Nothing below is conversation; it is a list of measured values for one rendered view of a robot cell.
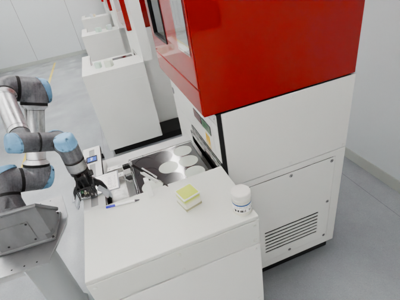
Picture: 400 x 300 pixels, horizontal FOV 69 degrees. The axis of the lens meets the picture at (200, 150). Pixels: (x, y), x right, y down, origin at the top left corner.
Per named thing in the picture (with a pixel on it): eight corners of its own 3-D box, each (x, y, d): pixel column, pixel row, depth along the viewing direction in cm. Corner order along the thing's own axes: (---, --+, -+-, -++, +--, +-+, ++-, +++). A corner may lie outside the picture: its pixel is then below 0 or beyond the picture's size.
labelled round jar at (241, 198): (246, 200, 113) (244, 181, 108) (255, 212, 107) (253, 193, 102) (230, 206, 111) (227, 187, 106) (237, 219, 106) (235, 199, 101)
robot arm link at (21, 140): (-17, 67, 125) (9, 137, 100) (12, 70, 133) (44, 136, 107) (-19, 90, 131) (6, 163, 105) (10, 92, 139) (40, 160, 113)
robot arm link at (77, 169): (64, 158, 116) (85, 152, 118) (69, 168, 119) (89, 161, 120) (63, 168, 110) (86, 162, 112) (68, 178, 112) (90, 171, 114)
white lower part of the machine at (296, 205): (269, 179, 267) (266, 96, 223) (332, 246, 200) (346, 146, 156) (196, 205, 253) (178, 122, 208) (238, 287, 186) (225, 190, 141)
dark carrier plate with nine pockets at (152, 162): (190, 142, 168) (190, 141, 168) (211, 175, 140) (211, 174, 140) (131, 161, 161) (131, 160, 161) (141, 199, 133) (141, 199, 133)
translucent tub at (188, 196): (192, 194, 120) (190, 182, 117) (203, 204, 115) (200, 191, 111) (177, 203, 117) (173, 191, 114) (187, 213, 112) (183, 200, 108)
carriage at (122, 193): (124, 171, 162) (122, 166, 161) (134, 214, 132) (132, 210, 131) (109, 175, 161) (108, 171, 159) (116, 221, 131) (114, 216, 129)
